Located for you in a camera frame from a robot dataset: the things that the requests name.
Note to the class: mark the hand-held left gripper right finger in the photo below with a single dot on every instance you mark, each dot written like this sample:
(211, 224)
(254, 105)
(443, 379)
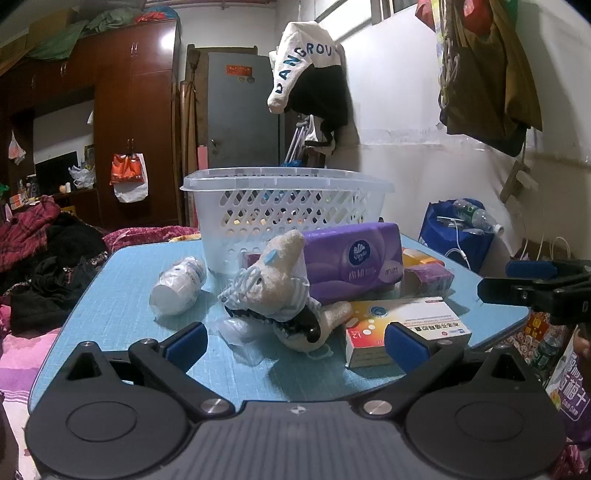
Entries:
(406, 346)

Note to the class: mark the white plastic bottle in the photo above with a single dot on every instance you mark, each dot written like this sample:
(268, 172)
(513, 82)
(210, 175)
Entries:
(178, 286)

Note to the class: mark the green cloth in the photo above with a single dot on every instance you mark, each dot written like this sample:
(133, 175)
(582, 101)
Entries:
(57, 41)

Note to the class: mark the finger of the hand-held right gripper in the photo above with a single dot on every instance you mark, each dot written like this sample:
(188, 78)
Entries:
(531, 269)
(508, 290)

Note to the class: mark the purple tissue pack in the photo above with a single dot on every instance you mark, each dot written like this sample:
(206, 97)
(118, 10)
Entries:
(351, 258)

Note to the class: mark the small white hanging bag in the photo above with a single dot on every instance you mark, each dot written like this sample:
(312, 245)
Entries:
(16, 150)

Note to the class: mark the black hanging garment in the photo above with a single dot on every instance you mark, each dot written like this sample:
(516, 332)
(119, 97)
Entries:
(323, 97)

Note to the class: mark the white lettered hanging garment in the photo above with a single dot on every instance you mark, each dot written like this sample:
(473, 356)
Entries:
(295, 50)

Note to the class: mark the blue bag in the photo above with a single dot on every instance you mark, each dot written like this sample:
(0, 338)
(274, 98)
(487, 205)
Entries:
(438, 244)

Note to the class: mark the black television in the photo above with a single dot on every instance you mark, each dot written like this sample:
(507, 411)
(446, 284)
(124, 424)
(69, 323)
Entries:
(55, 168)

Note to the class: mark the purple printed bag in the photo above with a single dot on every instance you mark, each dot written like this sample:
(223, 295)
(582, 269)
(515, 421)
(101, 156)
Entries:
(572, 392)

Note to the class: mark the wooden planks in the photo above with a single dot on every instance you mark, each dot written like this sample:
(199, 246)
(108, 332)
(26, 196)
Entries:
(191, 115)

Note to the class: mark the clear water bottle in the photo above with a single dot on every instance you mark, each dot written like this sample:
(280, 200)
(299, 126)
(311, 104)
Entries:
(475, 214)

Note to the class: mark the pink striped bedsheet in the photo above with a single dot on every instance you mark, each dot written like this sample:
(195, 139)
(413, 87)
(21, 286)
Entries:
(18, 369)

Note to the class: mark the beige plush toy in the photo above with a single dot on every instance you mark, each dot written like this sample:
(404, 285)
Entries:
(277, 272)

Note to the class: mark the red plaid blanket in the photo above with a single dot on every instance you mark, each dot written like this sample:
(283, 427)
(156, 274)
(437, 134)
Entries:
(27, 226)

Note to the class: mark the white plastic basket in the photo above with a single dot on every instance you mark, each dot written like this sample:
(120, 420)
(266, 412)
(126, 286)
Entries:
(258, 203)

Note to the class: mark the brown wooden wardrobe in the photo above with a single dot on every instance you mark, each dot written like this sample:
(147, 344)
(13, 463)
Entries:
(134, 106)

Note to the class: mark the purple and orange small box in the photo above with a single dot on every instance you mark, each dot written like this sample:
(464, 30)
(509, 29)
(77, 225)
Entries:
(429, 279)

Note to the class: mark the orange and white plastic bag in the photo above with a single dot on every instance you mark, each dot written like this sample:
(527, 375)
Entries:
(128, 177)

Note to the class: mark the black clothes pile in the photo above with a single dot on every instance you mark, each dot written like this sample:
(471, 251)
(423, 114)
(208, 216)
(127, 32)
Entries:
(60, 272)

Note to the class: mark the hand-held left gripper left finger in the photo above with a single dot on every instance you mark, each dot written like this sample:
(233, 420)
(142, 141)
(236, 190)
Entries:
(187, 344)

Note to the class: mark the clear plastic bag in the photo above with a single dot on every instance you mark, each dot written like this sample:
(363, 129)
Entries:
(240, 339)

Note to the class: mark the white and orange medicine box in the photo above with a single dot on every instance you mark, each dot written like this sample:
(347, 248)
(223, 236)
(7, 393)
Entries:
(415, 323)

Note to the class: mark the olive hanging clothes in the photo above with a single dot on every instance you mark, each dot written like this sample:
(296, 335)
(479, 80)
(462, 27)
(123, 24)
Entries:
(489, 83)

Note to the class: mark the grey door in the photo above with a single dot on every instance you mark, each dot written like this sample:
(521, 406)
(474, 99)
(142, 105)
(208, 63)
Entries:
(240, 115)

